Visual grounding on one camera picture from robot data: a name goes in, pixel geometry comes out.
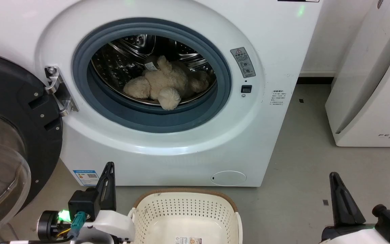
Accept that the cream plush toy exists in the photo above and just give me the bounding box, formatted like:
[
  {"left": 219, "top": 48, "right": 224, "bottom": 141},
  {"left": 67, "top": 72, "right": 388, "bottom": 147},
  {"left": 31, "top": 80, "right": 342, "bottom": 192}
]
[{"left": 123, "top": 55, "right": 212, "bottom": 111}]

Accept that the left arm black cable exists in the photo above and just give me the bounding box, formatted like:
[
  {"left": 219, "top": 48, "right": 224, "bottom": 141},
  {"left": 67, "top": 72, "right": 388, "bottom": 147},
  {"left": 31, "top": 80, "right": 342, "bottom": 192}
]
[{"left": 0, "top": 236, "right": 74, "bottom": 244}]

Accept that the white front-load washing machine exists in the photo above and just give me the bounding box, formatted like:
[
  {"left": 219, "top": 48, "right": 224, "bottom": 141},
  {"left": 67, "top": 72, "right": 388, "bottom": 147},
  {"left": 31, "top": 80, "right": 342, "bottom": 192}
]
[{"left": 0, "top": 0, "right": 323, "bottom": 187}]

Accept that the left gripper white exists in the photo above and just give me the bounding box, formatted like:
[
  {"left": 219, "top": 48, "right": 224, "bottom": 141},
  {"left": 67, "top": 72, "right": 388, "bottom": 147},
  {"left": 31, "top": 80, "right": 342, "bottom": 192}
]
[{"left": 75, "top": 162, "right": 136, "bottom": 244}]

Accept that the small printed text sticker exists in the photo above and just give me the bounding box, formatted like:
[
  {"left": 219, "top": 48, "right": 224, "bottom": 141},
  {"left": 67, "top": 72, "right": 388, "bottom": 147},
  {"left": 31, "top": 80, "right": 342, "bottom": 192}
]
[{"left": 272, "top": 90, "right": 285, "bottom": 106}]

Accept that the printed label sticker in basket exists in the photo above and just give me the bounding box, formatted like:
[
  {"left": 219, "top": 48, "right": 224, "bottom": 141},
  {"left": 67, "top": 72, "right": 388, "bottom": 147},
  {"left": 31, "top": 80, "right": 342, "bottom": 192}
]
[{"left": 174, "top": 236, "right": 203, "bottom": 244}]

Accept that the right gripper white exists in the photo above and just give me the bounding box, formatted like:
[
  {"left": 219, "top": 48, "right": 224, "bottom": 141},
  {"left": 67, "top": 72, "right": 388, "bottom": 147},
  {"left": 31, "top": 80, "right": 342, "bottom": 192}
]
[{"left": 320, "top": 172, "right": 390, "bottom": 244}]

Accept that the cream perforated laundry basket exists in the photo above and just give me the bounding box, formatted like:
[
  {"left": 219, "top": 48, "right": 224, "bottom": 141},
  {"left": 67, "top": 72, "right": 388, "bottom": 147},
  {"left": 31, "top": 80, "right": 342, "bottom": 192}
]
[{"left": 128, "top": 188, "right": 243, "bottom": 244}]

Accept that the black glass washing machine door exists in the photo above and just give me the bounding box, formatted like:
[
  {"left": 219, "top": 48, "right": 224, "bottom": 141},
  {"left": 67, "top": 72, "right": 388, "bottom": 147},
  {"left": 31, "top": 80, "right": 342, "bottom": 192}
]
[{"left": 0, "top": 50, "right": 63, "bottom": 234}]

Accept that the silver metal door hinge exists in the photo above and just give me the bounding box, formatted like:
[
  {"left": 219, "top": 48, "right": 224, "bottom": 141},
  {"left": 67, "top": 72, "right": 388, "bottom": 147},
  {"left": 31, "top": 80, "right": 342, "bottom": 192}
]
[{"left": 44, "top": 66, "right": 79, "bottom": 117}]

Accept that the grey warning sticker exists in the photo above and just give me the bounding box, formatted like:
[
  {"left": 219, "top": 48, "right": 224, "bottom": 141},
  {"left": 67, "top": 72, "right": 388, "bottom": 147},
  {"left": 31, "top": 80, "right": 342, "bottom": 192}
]
[{"left": 230, "top": 47, "right": 256, "bottom": 79}]

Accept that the blue energy label sticker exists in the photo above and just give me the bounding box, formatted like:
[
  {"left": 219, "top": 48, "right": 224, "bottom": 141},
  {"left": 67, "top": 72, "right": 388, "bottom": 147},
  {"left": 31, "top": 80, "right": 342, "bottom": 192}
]
[{"left": 73, "top": 169, "right": 100, "bottom": 186}]

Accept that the white air purifier appliance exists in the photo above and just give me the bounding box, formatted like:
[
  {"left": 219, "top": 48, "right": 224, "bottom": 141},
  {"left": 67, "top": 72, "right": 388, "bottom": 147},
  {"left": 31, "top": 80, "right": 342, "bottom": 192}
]
[{"left": 325, "top": 0, "right": 390, "bottom": 147}]

